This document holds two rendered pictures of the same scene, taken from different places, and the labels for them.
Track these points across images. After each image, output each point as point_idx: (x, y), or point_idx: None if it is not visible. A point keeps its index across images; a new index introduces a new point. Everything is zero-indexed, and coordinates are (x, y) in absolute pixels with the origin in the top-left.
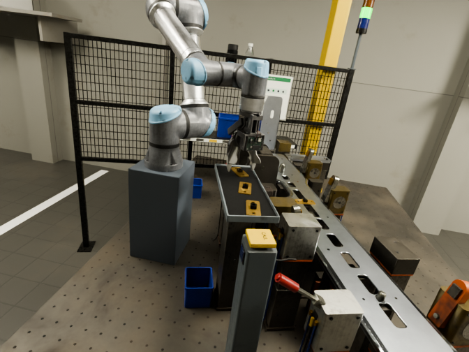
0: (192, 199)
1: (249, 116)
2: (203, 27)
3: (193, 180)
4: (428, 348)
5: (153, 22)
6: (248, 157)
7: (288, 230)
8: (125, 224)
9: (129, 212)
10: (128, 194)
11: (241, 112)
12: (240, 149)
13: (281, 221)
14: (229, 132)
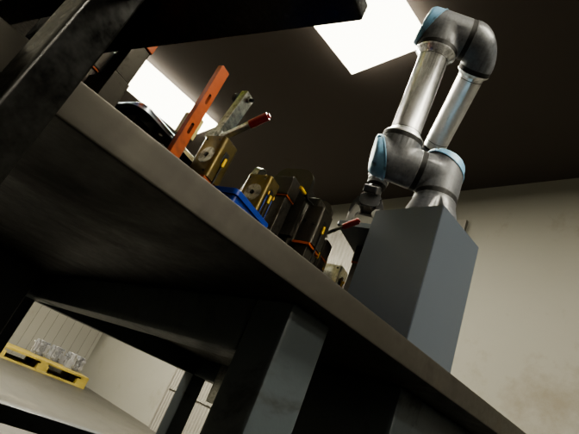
0: (355, 271)
1: (381, 191)
2: (416, 45)
3: (365, 239)
4: None
5: (482, 81)
6: (321, 201)
7: (346, 277)
8: (460, 381)
9: (463, 313)
10: (470, 284)
11: (386, 187)
12: (313, 180)
13: (341, 272)
14: (376, 193)
